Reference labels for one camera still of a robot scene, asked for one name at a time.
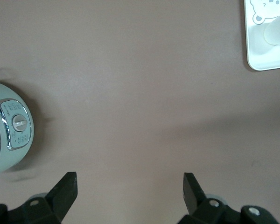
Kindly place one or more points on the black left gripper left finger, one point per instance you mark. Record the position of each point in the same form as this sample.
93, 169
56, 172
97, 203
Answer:
60, 196

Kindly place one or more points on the grey-green electric cooking pot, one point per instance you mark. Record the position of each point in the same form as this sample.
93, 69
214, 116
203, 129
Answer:
16, 121

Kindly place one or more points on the cream bear print tray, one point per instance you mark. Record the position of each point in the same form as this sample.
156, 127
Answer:
259, 53

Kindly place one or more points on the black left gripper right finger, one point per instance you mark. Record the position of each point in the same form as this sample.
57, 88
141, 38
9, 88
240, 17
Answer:
193, 198

